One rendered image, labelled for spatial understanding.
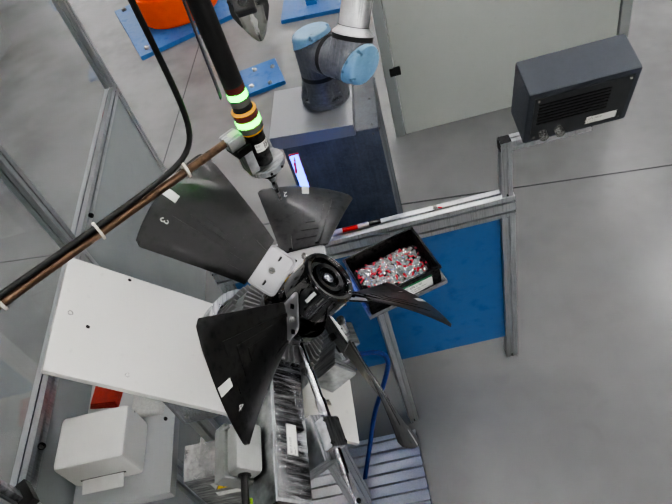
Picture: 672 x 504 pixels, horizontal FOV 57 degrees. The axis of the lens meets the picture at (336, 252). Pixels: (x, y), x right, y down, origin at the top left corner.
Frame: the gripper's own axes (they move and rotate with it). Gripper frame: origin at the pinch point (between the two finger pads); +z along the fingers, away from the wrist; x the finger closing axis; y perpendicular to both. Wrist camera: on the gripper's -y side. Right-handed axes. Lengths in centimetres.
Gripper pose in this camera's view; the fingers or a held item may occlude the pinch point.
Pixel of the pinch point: (259, 37)
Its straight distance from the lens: 156.0
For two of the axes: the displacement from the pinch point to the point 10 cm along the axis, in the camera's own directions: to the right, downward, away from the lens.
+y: -1.4, -7.3, 6.7
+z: 2.2, 6.4, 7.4
